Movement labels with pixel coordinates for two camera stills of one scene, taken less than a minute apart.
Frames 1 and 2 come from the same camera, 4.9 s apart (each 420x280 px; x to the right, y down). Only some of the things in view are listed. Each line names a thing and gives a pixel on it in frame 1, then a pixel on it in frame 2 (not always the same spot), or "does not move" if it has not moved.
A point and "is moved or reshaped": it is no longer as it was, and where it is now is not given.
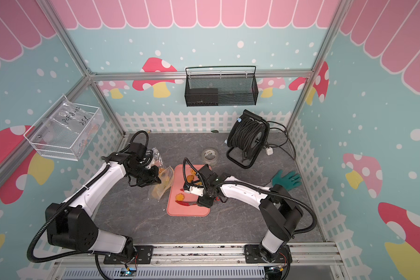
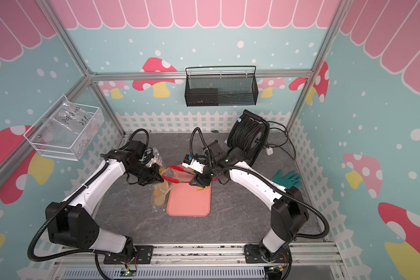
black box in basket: (202, 97) does not move
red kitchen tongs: (187, 203) to (179, 168)
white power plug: (269, 151) does not move
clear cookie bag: (157, 160) does not move
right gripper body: (206, 198) to (209, 172)
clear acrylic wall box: (65, 130) does not move
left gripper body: (144, 176) does not move
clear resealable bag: (166, 176) is moved or reshaped
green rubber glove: (291, 181) does not move
